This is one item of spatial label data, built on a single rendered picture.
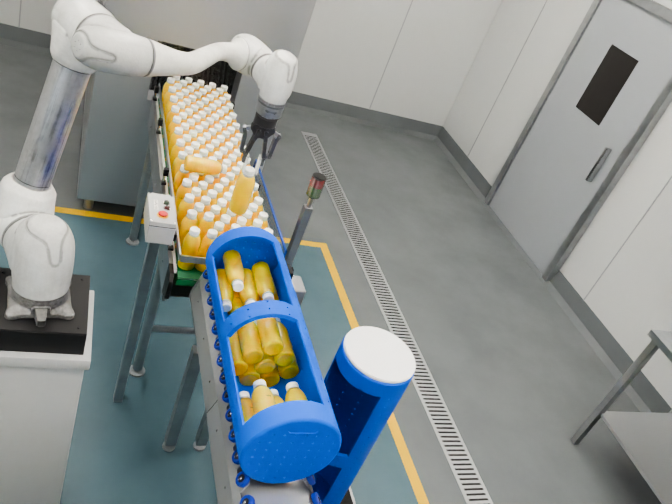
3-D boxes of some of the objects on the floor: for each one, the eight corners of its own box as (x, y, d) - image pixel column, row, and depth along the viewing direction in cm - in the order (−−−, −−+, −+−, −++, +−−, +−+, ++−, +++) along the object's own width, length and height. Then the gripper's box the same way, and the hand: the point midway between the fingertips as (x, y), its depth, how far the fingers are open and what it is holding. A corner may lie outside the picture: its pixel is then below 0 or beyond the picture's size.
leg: (162, 452, 290) (192, 354, 257) (161, 441, 294) (191, 343, 261) (175, 452, 292) (206, 354, 259) (174, 441, 297) (205, 344, 264)
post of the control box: (113, 402, 303) (152, 231, 250) (113, 395, 306) (151, 225, 253) (122, 402, 304) (162, 232, 252) (122, 395, 307) (162, 226, 255)
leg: (193, 451, 296) (226, 355, 263) (192, 441, 300) (224, 345, 267) (205, 451, 298) (240, 356, 265) (204, 441, 302) (238, 346, 269)
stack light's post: (241, 378, 342) (305, 208, 284) (240, 372, 345) (303, 203, 287) (249, 378, 344) (313, 209, 286) (247, 373, 347) (311, 204, 289)
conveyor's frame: (129, 426, 295) (167, 276, 248) (125, 221, 418) (150, 94, 371) (231, 427, 314) (285, 287, 267) (198, 230, 437) (231, 111, 390)
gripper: (243, 113, 205) (225, 173, 219) (293, 125, 211) (272, 182, 225) (242, 101, 211) (225, 160, 225) (291, 113, 216) (271, 170, 230)
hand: (251, 163), depth 223 cm, fingers closed on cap, 4 cm apart
